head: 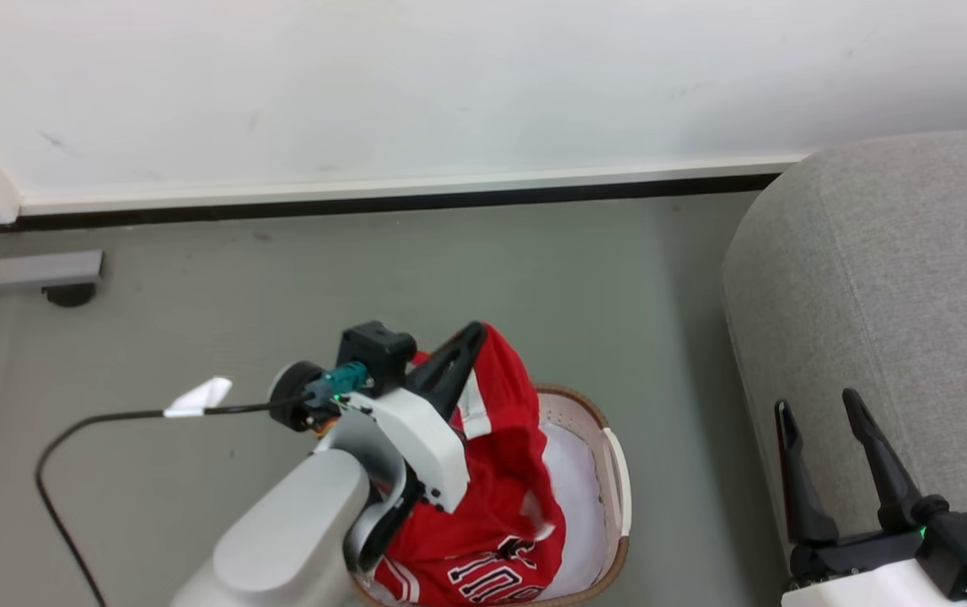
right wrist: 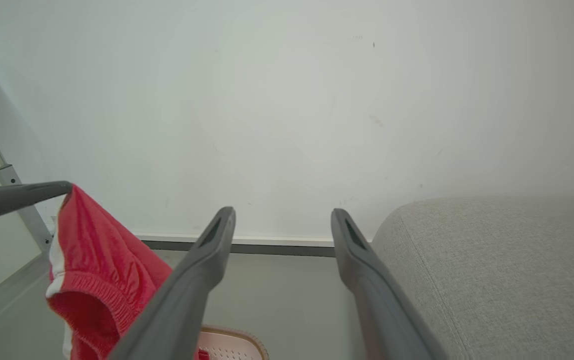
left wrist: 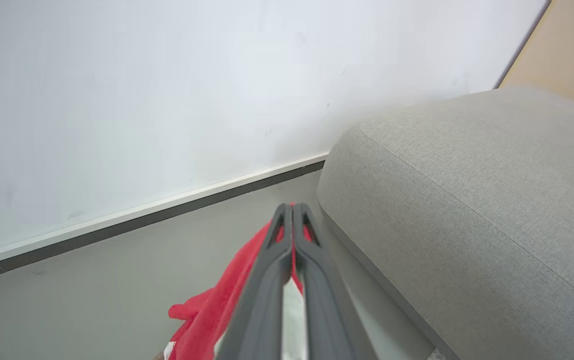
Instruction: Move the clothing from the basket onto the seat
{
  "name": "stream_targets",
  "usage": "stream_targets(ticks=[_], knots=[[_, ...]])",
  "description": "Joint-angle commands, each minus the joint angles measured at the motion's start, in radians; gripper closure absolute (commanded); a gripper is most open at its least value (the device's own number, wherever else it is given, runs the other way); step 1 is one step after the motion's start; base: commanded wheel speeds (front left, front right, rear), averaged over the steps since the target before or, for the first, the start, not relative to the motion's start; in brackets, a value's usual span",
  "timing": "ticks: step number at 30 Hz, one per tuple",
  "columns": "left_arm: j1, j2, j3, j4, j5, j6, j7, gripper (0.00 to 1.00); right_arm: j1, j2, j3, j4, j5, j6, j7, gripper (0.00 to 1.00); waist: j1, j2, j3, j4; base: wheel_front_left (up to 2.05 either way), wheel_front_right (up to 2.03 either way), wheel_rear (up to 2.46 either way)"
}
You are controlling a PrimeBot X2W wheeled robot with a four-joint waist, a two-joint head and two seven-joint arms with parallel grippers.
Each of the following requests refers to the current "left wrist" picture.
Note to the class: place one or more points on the grey fabric sofa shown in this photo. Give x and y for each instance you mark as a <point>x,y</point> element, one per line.
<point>467,210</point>

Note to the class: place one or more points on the white and black baseboard strip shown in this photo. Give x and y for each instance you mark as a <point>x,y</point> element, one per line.
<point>141,217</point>

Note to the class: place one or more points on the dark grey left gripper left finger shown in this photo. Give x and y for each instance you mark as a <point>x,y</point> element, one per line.
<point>261,300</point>

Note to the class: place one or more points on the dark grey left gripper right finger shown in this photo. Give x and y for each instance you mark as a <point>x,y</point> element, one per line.
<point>324,310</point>

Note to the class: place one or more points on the beige board panel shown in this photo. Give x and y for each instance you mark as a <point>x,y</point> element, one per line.
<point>562,45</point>

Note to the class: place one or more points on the red garment with white stripes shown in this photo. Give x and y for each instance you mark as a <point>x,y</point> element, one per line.
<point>209,315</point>

